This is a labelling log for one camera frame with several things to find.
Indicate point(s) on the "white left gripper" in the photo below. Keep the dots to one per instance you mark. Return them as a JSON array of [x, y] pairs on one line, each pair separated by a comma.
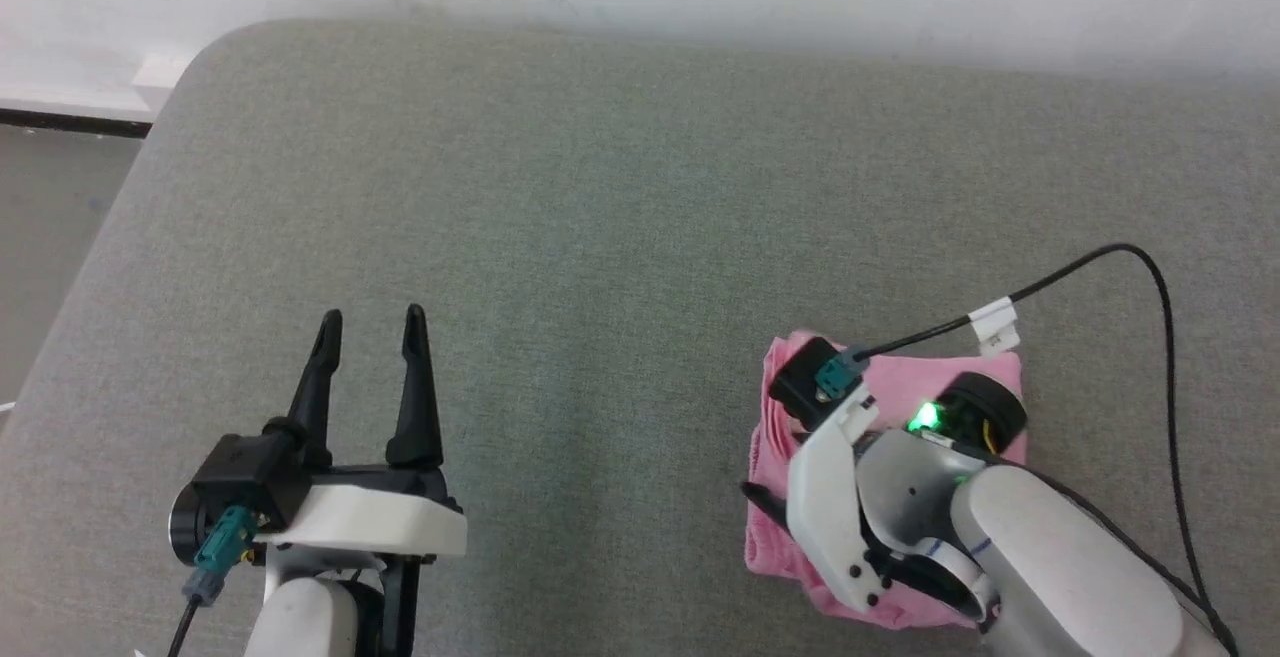
[[380, 522]]

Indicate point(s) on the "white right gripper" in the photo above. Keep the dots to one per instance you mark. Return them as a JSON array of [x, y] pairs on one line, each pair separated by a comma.
[[825, 497]]

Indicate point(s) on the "pink cloth garment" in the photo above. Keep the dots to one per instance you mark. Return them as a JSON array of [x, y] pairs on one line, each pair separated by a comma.
[[930, 377]]

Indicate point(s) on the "grey fabric sofa seat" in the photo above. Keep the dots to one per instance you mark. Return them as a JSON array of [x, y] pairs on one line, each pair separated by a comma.
[[600, 237]]

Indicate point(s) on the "black floor edge strip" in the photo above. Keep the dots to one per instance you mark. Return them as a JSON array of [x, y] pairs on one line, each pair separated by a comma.
[[70, 123]]

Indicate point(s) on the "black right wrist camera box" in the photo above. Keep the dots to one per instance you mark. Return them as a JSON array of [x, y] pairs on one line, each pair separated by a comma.
[[800, 382]]

